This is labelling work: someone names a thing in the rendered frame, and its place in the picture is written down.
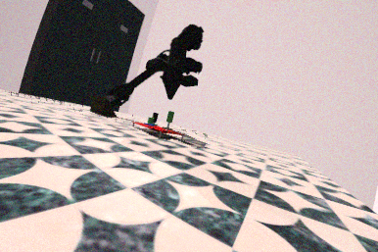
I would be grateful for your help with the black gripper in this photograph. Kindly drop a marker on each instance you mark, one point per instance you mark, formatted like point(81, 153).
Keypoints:
point(172, 77)

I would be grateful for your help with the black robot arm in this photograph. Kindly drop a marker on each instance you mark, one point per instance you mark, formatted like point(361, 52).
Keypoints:
point(190, 38)

